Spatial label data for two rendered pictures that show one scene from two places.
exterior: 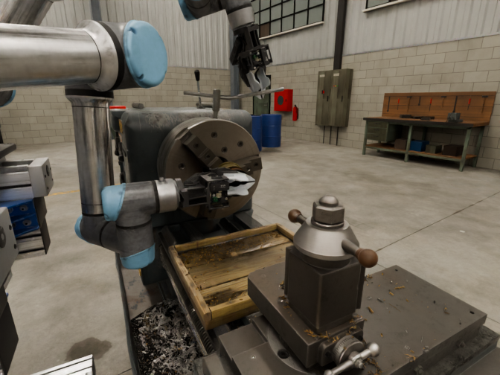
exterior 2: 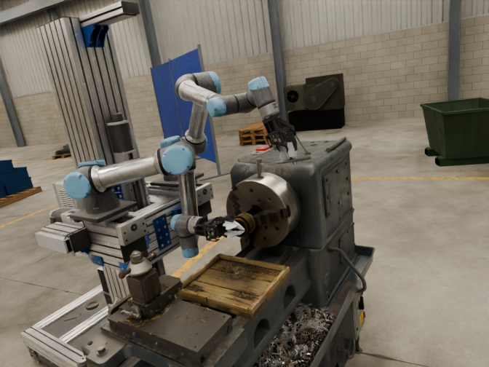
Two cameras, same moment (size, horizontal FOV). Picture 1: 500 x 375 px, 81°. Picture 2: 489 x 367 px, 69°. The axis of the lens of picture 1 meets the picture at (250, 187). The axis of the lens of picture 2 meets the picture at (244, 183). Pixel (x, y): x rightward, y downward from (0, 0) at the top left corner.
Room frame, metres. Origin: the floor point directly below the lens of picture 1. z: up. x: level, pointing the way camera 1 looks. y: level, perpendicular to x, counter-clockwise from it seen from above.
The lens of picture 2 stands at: (0.19, -1.16, 1.64)
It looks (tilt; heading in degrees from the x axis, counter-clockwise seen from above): 16 degrees down; 62
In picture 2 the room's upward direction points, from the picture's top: 8 degrees counter-clockwise
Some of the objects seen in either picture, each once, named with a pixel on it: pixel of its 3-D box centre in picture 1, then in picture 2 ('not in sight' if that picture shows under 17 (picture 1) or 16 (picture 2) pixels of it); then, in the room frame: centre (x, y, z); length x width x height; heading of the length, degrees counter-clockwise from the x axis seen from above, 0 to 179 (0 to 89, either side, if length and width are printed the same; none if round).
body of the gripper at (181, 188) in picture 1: (202, 190); (211, 228); (0.67, 0.12, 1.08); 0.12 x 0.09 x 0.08; 116
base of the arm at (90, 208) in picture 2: not in sight; (100, 198); (0.33, 0.56, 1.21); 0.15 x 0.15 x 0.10
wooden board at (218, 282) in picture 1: (251, 262); (233, 281); (0.68, 0.00, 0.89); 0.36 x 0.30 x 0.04; 118
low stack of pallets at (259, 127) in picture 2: not in sight; (260, 132); (5.31, 7.24, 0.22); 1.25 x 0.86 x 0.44; 37
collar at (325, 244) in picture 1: (326, 234); (138, 264); (0.33, -0.09, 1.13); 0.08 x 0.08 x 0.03
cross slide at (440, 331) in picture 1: (350, 339); (164, 320); (0.36, -0.15, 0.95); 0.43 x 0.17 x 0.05; 118
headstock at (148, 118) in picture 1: (175, 155); (295, 186); (1.27, 0.33, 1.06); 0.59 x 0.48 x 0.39; 28
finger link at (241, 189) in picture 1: (241, 190); (233, 234); (0.72, 0.02, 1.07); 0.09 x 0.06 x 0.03; 116
